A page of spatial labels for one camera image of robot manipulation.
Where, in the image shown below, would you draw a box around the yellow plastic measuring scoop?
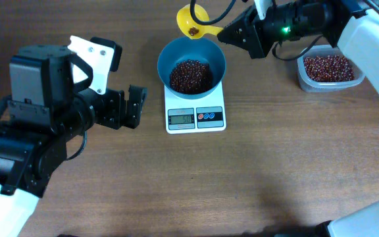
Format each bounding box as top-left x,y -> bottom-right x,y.
176,5 -> 223,40

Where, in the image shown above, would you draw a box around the red adzuki beans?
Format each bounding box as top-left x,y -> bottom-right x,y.
163,37 -> 355,95

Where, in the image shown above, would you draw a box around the blue plastic bowl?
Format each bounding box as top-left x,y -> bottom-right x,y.
157,37 -> 227,99

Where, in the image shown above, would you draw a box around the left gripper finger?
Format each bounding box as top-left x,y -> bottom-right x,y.
90,37 -> 122,72
124,85 -> 147,129

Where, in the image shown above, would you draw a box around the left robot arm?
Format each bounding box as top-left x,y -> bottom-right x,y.
0,36 -> 147,236

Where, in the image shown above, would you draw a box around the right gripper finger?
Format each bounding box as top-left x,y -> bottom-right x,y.
236,5 -> 258,26
217,19 -> 274,59

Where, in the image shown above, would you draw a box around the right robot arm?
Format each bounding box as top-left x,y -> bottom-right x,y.
217,1 -> 379,237

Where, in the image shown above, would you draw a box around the white digital kitchen scale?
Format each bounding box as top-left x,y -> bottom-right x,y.
164,82 -> 227,134

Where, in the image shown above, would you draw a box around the left black camera cable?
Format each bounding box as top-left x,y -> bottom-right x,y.
64,130 -> 88,161

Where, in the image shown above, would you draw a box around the clear plastic container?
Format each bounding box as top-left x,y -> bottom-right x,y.
297,45 -> 365,93

